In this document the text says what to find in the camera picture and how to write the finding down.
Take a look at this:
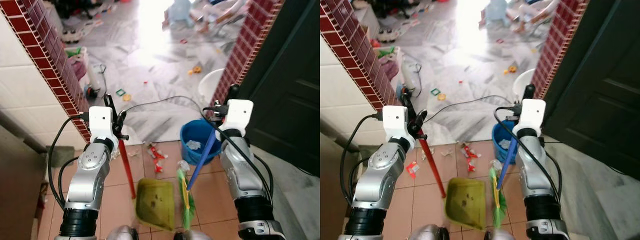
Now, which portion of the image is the green broom with blue handle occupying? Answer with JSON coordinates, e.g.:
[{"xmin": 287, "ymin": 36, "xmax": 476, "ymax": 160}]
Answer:
[
  {"xmin": 177, "ymin": 83, "xmax": 242, "ymax": 231},
  {"xmin": 488, "ymin": 83, "xmax": 536, "ymax": 229}
]

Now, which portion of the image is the yellow-green dustpan with red handle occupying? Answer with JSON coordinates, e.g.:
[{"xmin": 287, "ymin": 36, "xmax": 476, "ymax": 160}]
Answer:
[
  {"xmin": 103, "ymin": 93, "xmax": 176, "ymax": 232},
  {"xmin": 402, "ymin": 92, "xmax": 487, "ymax": 231}
]

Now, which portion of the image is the blue plastic bucket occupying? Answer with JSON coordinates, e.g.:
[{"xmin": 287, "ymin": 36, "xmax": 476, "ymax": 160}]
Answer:
[
  {"xmin": 179, "ymin": 118, "xmax": 224, "ymax": 166},
  {"xmin": 491, "ymin": 119, "xmax": 521, "ymax": 165}
]

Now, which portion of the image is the white plastic basin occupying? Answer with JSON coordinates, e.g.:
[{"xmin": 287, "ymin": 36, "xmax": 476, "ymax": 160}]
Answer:
[
  {"xmin": 197, "ymin": 68, "xmax": 226, "ymax": 104},
  {"xmin": 512, "ymin": 68, "xmax": 537, "ymax": 101}
]

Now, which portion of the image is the white plastic bottle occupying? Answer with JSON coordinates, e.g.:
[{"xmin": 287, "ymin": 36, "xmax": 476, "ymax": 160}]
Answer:
[
  {"xmin": 401, "ymin": 62, "xmax": 424, "ymax": 97},
  {"xmin": 86, "ymin": 63, "xmax": 108, "ymax": 99}
]

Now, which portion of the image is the long red snack wrapper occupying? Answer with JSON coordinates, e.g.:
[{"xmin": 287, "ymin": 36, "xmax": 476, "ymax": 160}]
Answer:
[
  {"xmin": 459, "ymin": 142, "xmax": 481, "ymax": 174},
  {"xmin": 146, "ymin": 142, "xmax": 169, "ymax": 174}
]

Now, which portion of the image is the pink bag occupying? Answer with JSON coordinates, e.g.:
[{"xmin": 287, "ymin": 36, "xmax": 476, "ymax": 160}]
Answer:
[
  {"xmin": 378, "ymin": 45, "xmax": 401, "ymax": 81},
  {"xmin": 66, "ymin": 47, "xmax": 89, "ymax": 81}
]

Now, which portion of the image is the dark green door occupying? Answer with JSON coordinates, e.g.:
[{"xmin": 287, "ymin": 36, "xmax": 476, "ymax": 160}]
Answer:
[
  {"xmin": 542, "ymin": 0, "xmax": 640, "ymax": 175},
  {"xmin": 239, "ymin": 0, "xmax": 321, "ymax": 177}
]

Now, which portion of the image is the pale tipped chair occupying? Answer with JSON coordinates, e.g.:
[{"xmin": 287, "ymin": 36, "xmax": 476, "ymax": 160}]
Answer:
[
  {"xmin": 197, "ymin": 0, "xmax": 249, "ymax": 35},
  {"xmin": 512, "ymin": 0, "xmax": 561, "ymax": 35}
]

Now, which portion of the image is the pale blue plastic stool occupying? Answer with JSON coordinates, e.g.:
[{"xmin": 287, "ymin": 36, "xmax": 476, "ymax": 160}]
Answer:
[
  {"xmin": 483, "ymin": 0, "xmax": 509, "ymax": 26},
  {"xmin": 167, "ymin": 0, "xmax": 194, "ymax": 27}
]

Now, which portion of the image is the left robot leg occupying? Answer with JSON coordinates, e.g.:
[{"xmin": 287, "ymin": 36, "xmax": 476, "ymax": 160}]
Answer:
[
  {"xmin": 106, "ymin": 224, "xmax": 140, "ymax": 240},
  {"xmin": 407, "ymin": 223, "xmax": 449, "ymax": 240}
]

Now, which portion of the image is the robot leg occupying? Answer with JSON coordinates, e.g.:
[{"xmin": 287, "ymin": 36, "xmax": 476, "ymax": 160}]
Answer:
[
  {"xmin": 172, "ymin": 230, "xmax": 211, "ymax": 240},
  {"xmin": 482, "ymin": 228, "xmax": 519, "ymax": 240},
  {"xmin": 407, "ymin": 223, "xmax": 449, "ymax": 240},
  {"xmin": 106, "ymin": 224, "xmax": 140, "ymax": 240}
]

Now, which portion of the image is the dark brown cabinet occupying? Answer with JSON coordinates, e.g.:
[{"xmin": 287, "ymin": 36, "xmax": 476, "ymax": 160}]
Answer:
[{"xmin": 0, "ymin": 122, "xmax": 49, "ymax": 240}]

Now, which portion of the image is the right robot leg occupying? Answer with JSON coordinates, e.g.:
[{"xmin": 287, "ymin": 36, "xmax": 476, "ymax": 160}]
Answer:
[
  {"xmin": 482, "ymin": 228, "xmax": 519, "ymax": 240},
  {"xmin": 172, "ymin": 230, "xmax": 211, "ymax": 240}
]

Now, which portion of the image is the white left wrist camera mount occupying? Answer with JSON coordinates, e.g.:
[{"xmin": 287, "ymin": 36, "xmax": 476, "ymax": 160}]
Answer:
[
  {"xmin": 88, "ymin": 105, "xmax": 120, "ymax": 146},
  {"xmin": 382, "ymin": 104, "xmax": 416, "ymax": 151}
]

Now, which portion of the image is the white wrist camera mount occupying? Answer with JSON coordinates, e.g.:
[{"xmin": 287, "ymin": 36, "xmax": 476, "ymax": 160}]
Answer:
[
  {"xmin": 220, "ymin": 98, "xmax": 255, "ymax": 139},
  {"xmin": 382, "ymin": 104, "xmax": 416, "ymax": 151},
  {"xmin": 88, "ymin": 105, "xmax": 120, "ymax": 146},
  {"xmin": 515, "ymin": 98, "xmax": 547, "ymax": 137}
]

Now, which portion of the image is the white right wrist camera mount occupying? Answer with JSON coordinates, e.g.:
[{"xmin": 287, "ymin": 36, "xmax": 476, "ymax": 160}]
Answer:
[
  {"xmin": 515, "ymin": 98, "xmax": 547, "ymax": 137},
  {"xmin": 220, "ymin": 98, "xmax": 255, "ymax": 139}
]

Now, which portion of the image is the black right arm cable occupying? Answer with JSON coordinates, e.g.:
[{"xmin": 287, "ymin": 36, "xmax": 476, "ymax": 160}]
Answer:
[
  {"xmin": 121, "ymin": 95, "xmax": 275, "ymax": 207},
  {"xmin": 424, "ymin": 94, "xmax": 562, "ymax": 203}
]

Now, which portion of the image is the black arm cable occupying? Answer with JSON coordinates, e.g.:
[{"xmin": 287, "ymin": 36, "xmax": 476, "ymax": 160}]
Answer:
[
  {"xmin": 424, "ymin": 94, "xmax": 562, "ymax": 203},
  {"xmin": 339, "ymin": 114, "xmax": 384, "ymax": 207},
  {"xmin": 121, "ymin": 95, "xmax": 275, "ymax": 207},
  {"xmin": 47, "ymin": 115, "xmax": 91, "ymax": 212}
]

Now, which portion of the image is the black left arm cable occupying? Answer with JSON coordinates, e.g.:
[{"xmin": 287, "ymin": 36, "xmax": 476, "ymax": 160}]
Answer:
[
  {"xmin": 47, "ymin": 115, "xmax": 91, "ymax": 212},
  {"xmin": 339, "ymin": 114, "xmax": 384, "ymax": 207}
]

